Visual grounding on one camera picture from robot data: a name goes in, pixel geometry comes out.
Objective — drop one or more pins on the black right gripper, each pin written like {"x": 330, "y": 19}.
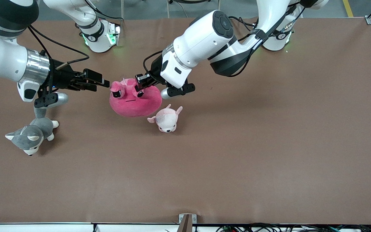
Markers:
{"x": 61, "y": 79}

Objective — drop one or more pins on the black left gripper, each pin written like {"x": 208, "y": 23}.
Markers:
{"x": 155, "y": 72}

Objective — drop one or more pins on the round hot pink plush toy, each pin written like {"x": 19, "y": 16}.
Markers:
{"x": 135, "y": 103}

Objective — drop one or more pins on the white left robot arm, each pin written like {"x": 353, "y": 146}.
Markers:
{"x": 201, "y": 38}

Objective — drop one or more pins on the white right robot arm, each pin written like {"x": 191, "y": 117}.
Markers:
{"x": 2, "y": 58}

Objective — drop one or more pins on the light pink pig plush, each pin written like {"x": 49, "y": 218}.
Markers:
{"x": 166, "y": 120}

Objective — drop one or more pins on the grey white husky plush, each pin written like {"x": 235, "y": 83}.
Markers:
{"x": 32, "y": 133}

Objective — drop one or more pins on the brown table cover sheet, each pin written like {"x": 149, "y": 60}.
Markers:
{"x": 185, "y": 174}

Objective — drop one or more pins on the metal table edge bracket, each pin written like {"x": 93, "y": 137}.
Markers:
{"x": 187, "y": 222}

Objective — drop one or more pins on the white table edge rail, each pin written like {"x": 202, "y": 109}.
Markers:
{"x": 37, "y": 227}

